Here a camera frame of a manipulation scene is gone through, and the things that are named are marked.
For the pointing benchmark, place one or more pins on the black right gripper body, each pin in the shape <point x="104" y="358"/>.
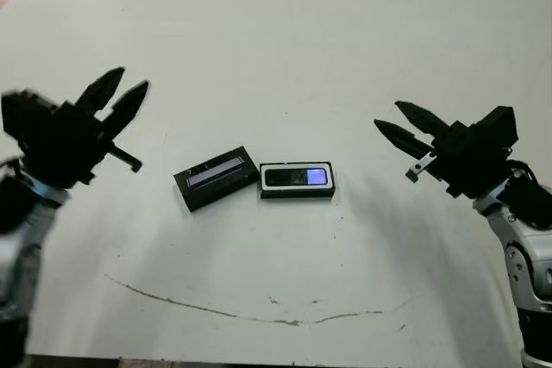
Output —
<point x="466" y="161"/>

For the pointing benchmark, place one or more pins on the small black phone device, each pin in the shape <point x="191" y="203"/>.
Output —
<point x="284" y="176"/>

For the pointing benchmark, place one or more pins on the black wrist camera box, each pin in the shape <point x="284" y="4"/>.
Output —
<point x="498" y="126"/>
<point x="26" y="114"/>

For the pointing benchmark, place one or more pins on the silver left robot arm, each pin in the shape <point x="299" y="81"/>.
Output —
<point x="21" y="256"/>

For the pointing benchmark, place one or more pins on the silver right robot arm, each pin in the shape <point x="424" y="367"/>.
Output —
<point x="530" y="256"/>

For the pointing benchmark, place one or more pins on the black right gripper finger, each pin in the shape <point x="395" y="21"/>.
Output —
<point x="403" y="139"/>
<point x="424" y="122"/>

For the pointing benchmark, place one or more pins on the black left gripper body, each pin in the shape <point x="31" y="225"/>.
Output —
<point x="64" y="148"/>

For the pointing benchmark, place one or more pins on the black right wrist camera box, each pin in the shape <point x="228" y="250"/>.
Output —
<point x="498" y="126"/>

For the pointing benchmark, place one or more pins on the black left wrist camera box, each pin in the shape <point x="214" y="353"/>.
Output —
<point x="26" y="114"/>

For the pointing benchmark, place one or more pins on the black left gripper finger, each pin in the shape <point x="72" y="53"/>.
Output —
<point x="101" y="92"/>
<point x="125" y="109"/>

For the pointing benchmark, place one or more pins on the black box with white insert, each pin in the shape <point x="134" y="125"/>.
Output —
<point x="297" y="193"/>

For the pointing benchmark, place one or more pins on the black box lid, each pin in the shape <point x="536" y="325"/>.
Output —
<point x="215" y="187"/>

